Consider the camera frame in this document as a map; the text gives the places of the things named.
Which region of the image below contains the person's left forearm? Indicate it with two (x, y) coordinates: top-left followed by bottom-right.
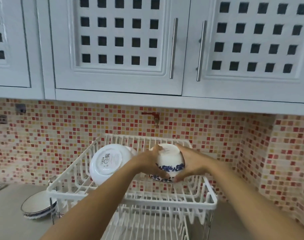
(41, 158), (142, 240)

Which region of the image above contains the person's right forearm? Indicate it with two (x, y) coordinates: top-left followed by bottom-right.
(204, 156), (304, 240)

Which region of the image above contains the white plastic dish rack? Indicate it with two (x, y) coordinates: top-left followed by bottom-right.
(46, 133), (218, 240)

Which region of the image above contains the steel cabinet handle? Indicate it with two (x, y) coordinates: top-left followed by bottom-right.
(169, 18), (179, 80)
(196, 20), (208, 82)

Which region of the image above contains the red handled wall valve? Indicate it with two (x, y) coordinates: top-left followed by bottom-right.
(141, 112), (160, 127)

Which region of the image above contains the white upper cabinet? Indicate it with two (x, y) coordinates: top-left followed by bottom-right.
(0, 0), (304, 115)

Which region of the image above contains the person's right hand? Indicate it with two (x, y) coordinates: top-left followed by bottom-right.
(173, 143), (214, 184)

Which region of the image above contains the blue floral white bowl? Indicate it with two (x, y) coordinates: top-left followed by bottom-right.
(149, 143), (186, 183)
(20, 190), (58, 220)

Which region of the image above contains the person's left hand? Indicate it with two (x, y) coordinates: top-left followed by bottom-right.
(131, 144), (172, 180)

